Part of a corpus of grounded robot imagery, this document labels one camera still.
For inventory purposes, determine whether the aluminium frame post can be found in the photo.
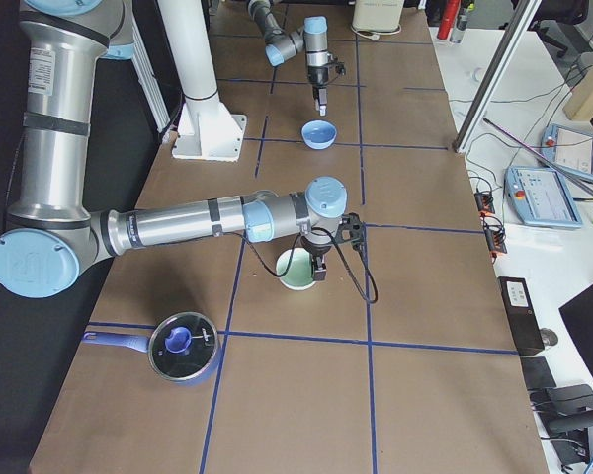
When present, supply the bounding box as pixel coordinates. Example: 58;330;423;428
453;0;542;153

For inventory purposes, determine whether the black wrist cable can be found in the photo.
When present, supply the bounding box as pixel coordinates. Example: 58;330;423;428
240;224;380;305

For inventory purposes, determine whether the teach pendant tablet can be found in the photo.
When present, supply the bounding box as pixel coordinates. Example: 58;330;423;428
541;123;593;183
505;166;583;229

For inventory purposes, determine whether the brown paper table cover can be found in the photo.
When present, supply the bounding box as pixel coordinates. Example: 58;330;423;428
31;2;547;473

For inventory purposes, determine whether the blue bowl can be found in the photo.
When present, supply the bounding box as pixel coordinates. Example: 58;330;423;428
300;119;337;150

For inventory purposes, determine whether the far teach pendant tablet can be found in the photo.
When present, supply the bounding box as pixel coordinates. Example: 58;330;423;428
541;123;593;183

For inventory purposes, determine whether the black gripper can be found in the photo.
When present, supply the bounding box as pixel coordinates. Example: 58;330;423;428
307;66;328;115
301;233;332;281

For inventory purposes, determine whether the near teach pendant tablet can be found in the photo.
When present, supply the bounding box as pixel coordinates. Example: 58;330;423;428
505;166;583;229

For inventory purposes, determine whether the green bowl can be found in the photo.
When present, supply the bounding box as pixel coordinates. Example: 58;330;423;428
275;248;315;291

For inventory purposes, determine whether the cream white appliance box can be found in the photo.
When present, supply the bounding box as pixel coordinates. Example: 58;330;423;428
352;0;403;34

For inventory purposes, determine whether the purple saucepan with glass lid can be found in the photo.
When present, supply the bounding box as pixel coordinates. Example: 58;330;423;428
82;312;222;385

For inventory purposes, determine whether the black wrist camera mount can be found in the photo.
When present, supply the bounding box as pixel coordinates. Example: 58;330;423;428
326;53;346;78
335;212;365;251

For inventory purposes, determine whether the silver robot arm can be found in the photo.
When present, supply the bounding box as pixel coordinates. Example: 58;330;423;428
0;1;347;298
246;0;335;117

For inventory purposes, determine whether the black box with label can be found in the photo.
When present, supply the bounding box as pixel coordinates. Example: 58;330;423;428
498;276;545;356

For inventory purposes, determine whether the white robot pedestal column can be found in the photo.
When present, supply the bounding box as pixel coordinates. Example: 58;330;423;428
158;0;247;162

